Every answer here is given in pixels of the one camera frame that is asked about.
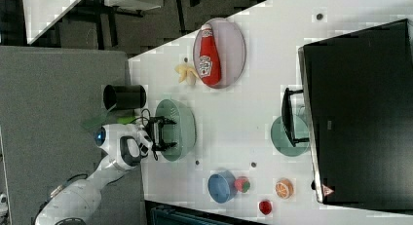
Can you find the red ketchup bottle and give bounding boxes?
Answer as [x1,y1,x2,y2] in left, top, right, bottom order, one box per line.
[199,24,222,86]

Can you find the grey round plate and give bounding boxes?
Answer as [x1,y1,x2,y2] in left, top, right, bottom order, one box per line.
[206,18,246,89]

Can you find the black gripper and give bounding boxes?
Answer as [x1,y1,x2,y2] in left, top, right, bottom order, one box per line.
[145,116,176,151]

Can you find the toy orange slice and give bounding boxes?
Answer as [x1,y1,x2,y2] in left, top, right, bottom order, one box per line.
[275,178,294,199]

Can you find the black toaster oven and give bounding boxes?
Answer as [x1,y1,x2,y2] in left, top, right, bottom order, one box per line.
[282,19,413,214]

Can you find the green oval strainer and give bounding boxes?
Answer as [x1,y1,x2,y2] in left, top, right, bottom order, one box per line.
[156,99,196,162]

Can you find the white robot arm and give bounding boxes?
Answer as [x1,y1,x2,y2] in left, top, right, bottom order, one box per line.
[33,117,174,225]

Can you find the peeled toy banana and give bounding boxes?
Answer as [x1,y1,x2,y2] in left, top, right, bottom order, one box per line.
[174,63,199,86]

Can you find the toy strawberry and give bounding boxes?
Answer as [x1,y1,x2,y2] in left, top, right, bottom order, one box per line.
[234,176,250,193]

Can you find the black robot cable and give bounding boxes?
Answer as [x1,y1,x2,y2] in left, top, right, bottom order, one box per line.
[131,107,160,162]

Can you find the small red toy fruit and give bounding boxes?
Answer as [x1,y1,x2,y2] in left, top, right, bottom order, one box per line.
[259,201,272,215]

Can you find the blue bowl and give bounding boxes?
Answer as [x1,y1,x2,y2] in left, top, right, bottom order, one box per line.
[207,170,237,204]

